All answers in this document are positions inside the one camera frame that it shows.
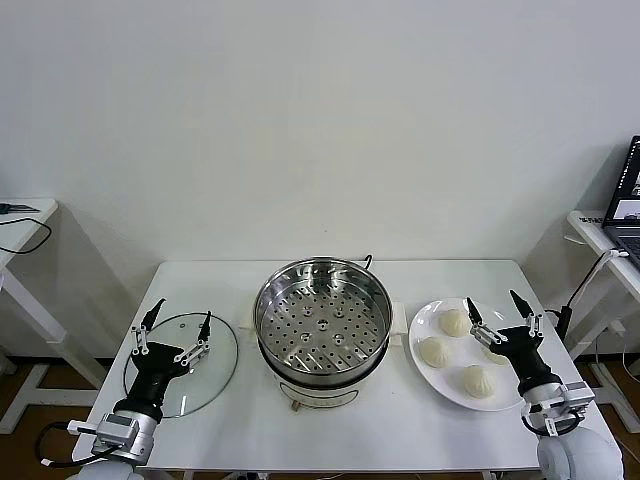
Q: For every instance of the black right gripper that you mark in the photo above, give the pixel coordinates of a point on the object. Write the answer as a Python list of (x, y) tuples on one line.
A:
[(522, 352)]

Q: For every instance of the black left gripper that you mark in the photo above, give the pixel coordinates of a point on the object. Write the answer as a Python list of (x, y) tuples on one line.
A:
[(150, 370)]

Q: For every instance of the white steamed baozi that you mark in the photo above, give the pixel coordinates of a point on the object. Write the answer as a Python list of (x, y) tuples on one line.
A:
[(477, 382), (495, 357), (452, 322), (435, 352)]

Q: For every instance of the glass pot lid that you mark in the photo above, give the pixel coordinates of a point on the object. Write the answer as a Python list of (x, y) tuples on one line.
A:
[(210, 380)]

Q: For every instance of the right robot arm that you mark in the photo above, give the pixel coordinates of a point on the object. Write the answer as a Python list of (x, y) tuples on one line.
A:
[(580, 457)]

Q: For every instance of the steel perforated steamer basket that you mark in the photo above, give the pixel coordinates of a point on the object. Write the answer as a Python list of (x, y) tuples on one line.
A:
[(325, 330)]

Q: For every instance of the white round plate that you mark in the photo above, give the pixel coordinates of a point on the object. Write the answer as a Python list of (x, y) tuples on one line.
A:
[(442, 382)]

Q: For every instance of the white side table with laptop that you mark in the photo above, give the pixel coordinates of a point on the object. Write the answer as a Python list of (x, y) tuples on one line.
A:
[(582, 232)]

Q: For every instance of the white laptop plug connector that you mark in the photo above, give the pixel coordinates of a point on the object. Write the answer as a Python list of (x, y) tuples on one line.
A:
[(617, 254)]

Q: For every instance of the white label with black text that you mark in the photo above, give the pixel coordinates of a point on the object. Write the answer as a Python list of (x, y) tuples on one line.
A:
[(592, 218)]

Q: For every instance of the dark grey laptop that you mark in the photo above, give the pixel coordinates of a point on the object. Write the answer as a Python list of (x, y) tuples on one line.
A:
[(625, 200)]

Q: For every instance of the green black hand tool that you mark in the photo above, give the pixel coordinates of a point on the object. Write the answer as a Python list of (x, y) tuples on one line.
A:
[(10, 207)]

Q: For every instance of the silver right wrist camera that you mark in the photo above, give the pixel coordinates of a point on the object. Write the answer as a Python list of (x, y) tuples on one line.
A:
[(577, 394)]

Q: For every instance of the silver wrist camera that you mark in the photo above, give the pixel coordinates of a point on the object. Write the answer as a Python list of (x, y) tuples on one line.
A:
[(117, 427), (577, 394)]

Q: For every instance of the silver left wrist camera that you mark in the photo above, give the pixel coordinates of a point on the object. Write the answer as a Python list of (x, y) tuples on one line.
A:
[(117, 427)]

